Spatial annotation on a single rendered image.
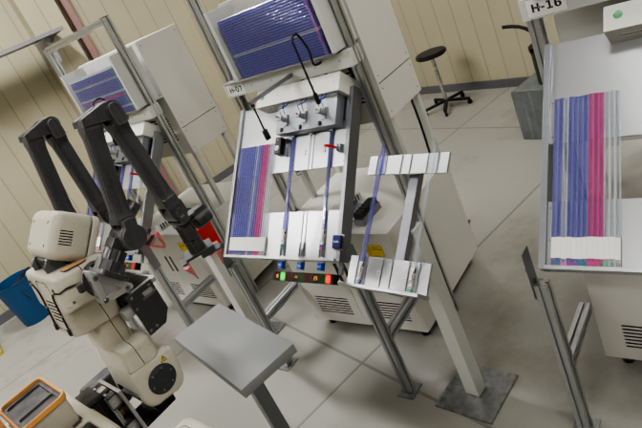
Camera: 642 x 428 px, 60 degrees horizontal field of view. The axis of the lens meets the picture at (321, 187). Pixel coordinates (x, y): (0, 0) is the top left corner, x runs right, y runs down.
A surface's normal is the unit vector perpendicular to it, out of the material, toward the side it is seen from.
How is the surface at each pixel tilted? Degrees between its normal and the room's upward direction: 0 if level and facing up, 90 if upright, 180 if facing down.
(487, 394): 0
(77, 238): 90
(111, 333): 90
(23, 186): 90
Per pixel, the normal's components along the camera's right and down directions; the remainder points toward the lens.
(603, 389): -0.39, -0.85
